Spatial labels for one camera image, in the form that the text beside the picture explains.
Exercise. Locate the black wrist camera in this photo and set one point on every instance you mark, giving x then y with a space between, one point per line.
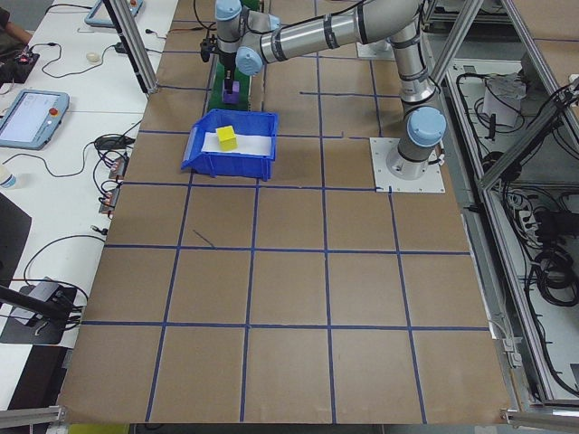
206 49

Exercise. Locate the black power adapter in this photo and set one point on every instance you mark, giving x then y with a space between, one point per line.
554 223

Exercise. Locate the black monitor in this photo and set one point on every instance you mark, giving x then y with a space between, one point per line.
11 235

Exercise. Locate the blue-grey teach pendant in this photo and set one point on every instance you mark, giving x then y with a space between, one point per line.
101 16
27 117

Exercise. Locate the V-shaped metal bar frame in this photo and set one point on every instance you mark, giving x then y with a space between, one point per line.
506 271

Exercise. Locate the person arm dark sleeve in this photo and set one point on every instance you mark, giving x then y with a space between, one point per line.
13 29

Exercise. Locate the small white round object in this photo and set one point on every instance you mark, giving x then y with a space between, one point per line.
92 57

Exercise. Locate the black stand base plate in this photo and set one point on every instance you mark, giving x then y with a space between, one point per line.
27 332

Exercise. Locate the grey metal bracket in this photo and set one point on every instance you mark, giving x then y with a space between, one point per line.
509 346

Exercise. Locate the yellow cube block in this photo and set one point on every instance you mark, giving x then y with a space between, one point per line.
226 139

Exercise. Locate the white box device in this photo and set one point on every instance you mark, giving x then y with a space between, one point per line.
502 99

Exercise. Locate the blue plastic storage bin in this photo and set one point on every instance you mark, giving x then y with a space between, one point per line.
226 169

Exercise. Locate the white power strip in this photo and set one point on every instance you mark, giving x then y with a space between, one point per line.
524 221

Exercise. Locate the grey camera on stand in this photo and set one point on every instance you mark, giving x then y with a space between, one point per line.
43 291

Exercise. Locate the white square base plate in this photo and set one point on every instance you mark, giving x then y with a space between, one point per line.
366 53
429 181

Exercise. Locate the white foam pad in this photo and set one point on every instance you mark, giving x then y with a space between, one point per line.
253 144

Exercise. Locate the aluminium extrusion bar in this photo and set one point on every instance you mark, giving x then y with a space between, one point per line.
543 417
31 413

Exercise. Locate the black electronics box red light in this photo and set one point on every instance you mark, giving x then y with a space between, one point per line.
18 65

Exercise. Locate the green conveyor belt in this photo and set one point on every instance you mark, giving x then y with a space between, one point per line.
230 107

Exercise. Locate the purple cube block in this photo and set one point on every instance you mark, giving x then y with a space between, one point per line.
236 97

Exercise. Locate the small circuit board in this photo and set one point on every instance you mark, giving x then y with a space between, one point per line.
118 167
108 202

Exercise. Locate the aluminium frame post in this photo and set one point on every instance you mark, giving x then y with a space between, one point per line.
138 54

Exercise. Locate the white cup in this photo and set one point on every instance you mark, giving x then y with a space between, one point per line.
6 178

